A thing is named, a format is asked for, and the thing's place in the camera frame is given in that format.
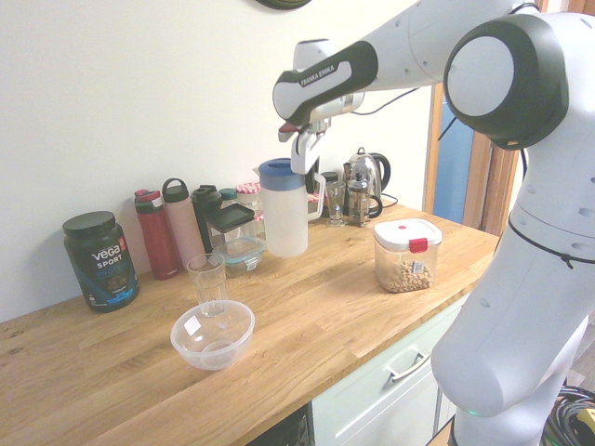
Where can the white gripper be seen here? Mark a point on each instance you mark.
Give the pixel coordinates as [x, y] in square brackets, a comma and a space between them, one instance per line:
[303, 153]

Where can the translucent pitcher blue lid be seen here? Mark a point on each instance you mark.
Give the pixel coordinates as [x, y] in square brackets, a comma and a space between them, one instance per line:
[283, 218]

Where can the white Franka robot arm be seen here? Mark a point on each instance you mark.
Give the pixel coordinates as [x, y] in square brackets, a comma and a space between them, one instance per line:
[511, 279]

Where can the pink water bottle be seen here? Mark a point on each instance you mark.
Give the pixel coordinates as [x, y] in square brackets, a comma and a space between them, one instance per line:
[183, 227]

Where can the red water bottle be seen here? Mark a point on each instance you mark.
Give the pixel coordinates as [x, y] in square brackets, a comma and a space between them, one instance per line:
[158, 241]

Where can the glass jar black lid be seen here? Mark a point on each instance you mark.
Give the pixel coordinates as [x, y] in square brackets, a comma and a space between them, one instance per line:
[329, 177]

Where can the glass jar gingham lid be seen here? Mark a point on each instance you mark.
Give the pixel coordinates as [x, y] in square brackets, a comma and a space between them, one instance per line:
[248, 197]
[259, 227]
[313, 206]

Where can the glass French press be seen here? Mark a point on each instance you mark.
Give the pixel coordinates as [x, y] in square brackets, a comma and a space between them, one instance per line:
[360, 200]

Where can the stainless steel kettle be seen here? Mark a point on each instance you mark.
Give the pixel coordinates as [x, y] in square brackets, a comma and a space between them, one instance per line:
[382, 174]

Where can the glass jar green lid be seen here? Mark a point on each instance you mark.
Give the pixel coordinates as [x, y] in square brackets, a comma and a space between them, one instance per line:
[228, 195]

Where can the clear canister black lid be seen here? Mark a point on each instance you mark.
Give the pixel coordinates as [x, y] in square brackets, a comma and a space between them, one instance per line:
[230, 216]

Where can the black shaker bottle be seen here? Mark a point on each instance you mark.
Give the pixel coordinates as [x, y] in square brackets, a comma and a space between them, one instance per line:
[204, 204]

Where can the glass food container teal lid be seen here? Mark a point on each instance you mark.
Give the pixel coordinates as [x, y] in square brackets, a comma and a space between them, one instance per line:
[237, 261]

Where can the cereal container white lid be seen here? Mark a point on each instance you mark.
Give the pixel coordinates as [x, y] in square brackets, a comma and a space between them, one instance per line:
[404, 274]

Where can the clear drinking glass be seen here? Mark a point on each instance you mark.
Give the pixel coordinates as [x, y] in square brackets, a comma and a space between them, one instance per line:
[207, 283]

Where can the clear plastic bowl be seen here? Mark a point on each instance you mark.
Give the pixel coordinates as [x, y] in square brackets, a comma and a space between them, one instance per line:
[209, 355]

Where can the black Vega protein tub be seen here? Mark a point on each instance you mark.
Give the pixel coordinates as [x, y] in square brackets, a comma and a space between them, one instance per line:
[100, 260]

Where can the pale green cabinet drawer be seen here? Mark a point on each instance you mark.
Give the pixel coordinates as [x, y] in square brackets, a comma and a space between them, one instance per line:
[372, 409]

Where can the black dishwasher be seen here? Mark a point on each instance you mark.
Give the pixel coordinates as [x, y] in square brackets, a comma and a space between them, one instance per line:
[288, 429]

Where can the yellow plug box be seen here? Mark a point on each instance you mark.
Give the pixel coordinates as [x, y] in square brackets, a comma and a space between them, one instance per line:
[586, 420]

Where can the black round wall clock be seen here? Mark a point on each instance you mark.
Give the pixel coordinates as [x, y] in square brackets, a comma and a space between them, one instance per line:
[283, 3]

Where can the wooden door frame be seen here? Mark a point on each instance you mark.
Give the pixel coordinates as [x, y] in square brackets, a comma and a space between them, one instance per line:
[493, 195]

